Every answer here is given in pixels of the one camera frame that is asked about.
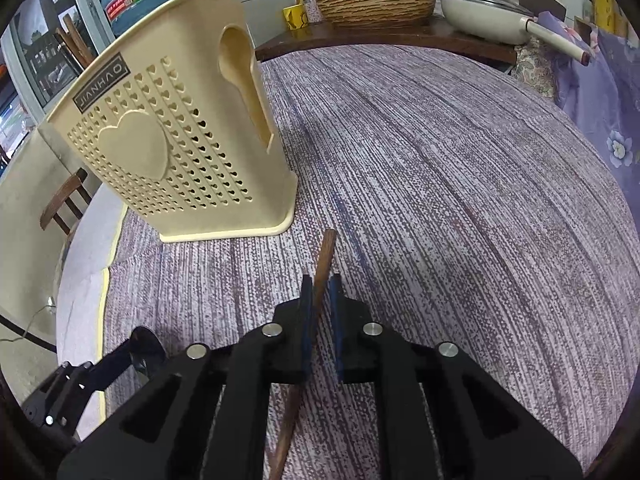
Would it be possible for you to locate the brown wooden chopstick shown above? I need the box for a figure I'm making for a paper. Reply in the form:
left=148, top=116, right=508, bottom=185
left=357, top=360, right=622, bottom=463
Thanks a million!
left=269, top=229, right=337, bottom=480

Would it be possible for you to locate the wooden chair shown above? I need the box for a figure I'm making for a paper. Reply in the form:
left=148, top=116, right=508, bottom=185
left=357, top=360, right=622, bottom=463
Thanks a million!
left=39, top=168, right=92, bottom=236

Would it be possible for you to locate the purple striped tablecloth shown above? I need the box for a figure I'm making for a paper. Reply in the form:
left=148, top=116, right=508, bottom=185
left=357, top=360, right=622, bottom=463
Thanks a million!
left=103, top=44, right=639, bottom=466

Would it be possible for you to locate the cream plastic utensil holder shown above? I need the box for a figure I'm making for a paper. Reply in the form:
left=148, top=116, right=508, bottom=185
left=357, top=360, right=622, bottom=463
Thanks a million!
left=42, top=0, right=297, bottom=243

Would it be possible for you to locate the purple floral cloth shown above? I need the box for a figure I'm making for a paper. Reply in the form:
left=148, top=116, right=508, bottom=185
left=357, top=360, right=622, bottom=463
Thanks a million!
left=538, top=12, right=639, bottom=203

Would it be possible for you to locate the dark wooden counter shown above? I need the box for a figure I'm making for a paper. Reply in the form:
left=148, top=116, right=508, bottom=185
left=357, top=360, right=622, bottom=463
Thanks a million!
left=255, top=15, right=516, bottom=65

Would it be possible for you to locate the yellow cup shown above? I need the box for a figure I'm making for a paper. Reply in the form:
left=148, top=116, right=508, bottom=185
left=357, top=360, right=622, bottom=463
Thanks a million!
left=282, top=3, right=309, bottom=30

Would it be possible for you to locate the cream frying pan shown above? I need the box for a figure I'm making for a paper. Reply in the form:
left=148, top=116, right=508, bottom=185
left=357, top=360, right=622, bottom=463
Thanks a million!
left=440, top=0, right=591, bottom=66

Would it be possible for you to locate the woven brown basin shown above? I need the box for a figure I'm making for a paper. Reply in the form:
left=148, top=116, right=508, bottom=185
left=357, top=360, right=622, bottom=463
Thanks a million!
left=316, top=0, right=436, bottom=28

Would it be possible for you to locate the yellow roll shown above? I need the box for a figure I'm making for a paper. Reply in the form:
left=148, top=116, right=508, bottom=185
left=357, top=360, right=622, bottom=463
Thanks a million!
left=593, top=0, right=639, bottom=48

